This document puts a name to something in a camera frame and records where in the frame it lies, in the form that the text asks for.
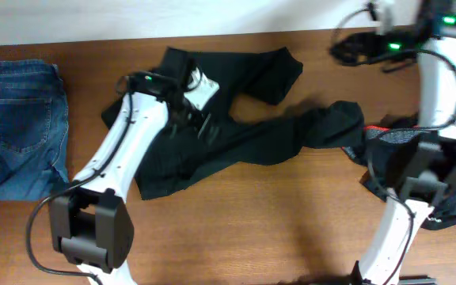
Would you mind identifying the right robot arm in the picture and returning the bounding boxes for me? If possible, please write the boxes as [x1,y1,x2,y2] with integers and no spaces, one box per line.
[329,1,456,284]

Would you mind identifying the black trousers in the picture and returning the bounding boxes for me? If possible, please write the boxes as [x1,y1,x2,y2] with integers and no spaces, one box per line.
[101,46,366,201]

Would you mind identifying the black shorts with red waistband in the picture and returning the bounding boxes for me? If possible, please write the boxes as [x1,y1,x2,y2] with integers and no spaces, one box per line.
[343,126,456,230]

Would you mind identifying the folded blue denim jeans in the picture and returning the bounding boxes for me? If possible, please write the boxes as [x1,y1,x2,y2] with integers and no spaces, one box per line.
[0,59,69,201]

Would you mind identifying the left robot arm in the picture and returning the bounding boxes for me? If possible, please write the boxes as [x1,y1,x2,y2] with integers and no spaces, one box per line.
[45,62,219,284]

